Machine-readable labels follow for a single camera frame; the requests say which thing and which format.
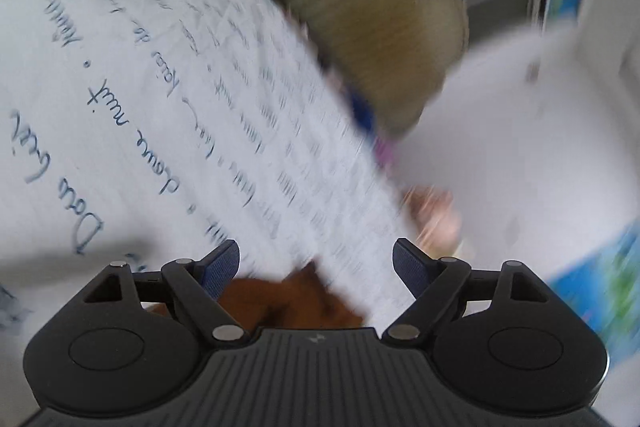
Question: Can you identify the pink clothes pile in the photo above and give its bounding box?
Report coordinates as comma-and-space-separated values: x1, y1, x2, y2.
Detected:
405, 187, 463, 258

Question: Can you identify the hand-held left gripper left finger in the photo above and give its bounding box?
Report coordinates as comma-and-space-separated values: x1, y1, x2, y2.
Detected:
80, 241, 251, 348

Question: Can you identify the brown knit sweater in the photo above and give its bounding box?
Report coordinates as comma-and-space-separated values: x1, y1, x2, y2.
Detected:
145, 259, 366, 330

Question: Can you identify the dark blue cloth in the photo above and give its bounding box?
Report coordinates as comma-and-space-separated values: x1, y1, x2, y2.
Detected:
345, 87, 376, 132

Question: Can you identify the purple cloth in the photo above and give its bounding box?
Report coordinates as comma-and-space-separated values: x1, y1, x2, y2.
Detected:
372, 134, 401, 168

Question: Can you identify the white script-printed bed sheet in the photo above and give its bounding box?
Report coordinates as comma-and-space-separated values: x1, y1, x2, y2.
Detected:
0, 0, 431, 348

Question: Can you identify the olive knitted garment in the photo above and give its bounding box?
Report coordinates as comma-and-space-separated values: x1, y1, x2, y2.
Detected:
200, 0, 471, 138

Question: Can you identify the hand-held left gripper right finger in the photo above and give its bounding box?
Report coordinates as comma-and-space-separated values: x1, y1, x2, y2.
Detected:
381, 238, 548, 348

